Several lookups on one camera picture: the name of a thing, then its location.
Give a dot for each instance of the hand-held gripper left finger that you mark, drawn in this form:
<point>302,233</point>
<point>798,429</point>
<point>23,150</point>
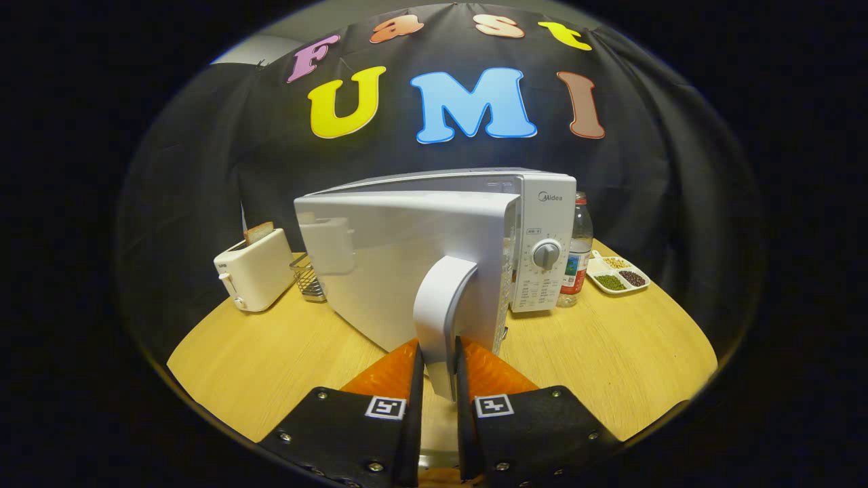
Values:
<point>413,440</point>

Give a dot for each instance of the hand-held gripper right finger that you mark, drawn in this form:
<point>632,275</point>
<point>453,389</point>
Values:
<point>464,440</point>

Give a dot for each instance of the white microwave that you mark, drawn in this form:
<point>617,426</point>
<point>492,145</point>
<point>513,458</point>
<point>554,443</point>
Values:
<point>407,257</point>

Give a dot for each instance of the white divided bean dish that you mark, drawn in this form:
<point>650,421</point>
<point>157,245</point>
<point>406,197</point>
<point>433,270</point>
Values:
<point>610,281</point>

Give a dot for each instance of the clear bottle red label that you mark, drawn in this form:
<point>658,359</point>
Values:
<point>580,257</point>

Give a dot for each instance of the white toaster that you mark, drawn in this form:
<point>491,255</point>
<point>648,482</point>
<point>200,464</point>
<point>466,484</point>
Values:
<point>261,271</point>

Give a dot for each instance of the toast slice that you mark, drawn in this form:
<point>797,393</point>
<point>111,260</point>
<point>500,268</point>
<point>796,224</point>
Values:
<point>259,232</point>

